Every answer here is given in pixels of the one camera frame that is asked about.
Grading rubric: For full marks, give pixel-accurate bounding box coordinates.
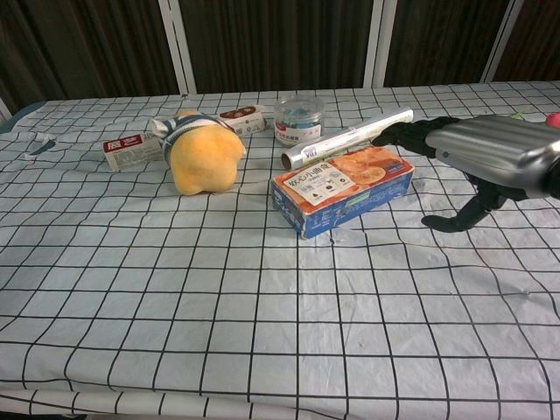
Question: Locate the silver plastic wrap roll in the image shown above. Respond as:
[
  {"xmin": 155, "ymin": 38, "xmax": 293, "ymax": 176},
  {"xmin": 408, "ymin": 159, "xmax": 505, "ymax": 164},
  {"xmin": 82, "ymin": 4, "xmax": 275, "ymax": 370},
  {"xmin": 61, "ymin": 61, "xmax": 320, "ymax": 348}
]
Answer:
[{"xmin": 280, "ymin": 108, "xmax": 415, "ymax": 171}]

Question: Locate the red white toothpaste box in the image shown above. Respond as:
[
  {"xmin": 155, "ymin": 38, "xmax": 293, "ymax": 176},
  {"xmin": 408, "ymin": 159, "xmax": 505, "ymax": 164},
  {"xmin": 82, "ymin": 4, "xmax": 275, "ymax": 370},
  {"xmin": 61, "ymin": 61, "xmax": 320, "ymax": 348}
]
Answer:
[{"xmin": 102, "ymin": 132, "xmax": 166, "ymax": 172}]

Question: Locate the clear jar of binder clips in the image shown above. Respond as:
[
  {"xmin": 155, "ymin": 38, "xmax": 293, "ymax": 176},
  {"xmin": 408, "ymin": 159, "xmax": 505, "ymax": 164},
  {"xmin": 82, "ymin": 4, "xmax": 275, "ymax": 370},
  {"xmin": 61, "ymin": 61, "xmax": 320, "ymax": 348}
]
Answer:
[{"xmin": 273, "ymin": 96, "xmax": 326, "ymax": 147}]

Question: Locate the white vertical frame post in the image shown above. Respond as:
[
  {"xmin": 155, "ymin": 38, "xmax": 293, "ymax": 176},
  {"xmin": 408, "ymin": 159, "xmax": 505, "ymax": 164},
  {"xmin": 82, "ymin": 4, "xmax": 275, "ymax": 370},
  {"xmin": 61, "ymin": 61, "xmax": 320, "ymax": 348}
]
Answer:
[
  {"xmin": 482, "ymin": 0, "xmax": 524, "ymax": 84},
  {"xmin": 362, "ymin": 0, "xmax": 387, "ymax": 88},
  {"xmin": 157, "ymin": 0, "xmax": 197, "ymax": 95}
]

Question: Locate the yellow plush toy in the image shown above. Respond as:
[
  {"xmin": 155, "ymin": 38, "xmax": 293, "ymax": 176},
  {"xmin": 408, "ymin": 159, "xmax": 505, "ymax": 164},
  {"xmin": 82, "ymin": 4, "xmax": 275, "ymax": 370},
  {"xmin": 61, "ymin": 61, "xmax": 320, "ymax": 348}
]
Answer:
[{"xmin": 150, "ymin": 109, "xmax": 248, "ymax": 196}]

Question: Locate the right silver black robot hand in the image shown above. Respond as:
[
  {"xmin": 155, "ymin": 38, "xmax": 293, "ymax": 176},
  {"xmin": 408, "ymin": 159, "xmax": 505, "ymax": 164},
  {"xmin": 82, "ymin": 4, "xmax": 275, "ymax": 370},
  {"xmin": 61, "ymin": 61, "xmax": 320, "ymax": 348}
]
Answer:
[{"xmin": 371, "ymin": 114, "xmax": 560, "ymax": 235}]

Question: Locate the blue orange cookie box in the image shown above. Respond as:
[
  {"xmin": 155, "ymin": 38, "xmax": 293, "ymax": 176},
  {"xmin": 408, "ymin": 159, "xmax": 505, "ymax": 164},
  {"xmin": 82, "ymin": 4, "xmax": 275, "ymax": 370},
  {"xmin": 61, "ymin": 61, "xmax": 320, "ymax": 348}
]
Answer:
[{"xmin": 269, "ymin": 145, "xmax": 416, "ymax": 240}]

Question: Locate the white black grid tablecloth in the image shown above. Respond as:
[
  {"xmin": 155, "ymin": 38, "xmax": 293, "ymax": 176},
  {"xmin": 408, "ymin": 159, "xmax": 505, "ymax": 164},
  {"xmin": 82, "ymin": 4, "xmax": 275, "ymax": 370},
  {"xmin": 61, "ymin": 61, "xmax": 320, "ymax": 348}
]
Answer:
[{"xmin": 0, "ymin": 80, "xmax": 560, "ymax": 420}]

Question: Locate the dark curtain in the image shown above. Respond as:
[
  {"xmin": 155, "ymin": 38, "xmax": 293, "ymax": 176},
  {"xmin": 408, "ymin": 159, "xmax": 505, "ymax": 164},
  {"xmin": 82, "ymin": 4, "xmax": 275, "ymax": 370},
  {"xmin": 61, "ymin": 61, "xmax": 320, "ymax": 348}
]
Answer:
[{"xmin": 0, "ymin": 0, "xmax": 560, "ymax": 116}]

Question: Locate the brown white small box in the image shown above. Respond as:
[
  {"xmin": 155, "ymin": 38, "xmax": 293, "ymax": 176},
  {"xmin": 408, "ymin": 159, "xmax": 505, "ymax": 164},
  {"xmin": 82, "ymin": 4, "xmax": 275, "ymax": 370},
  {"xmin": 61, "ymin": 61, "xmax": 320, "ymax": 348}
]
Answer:
[{"xmin": 217, "ymin": 104, "xmax": 269, "ymax": 138}]

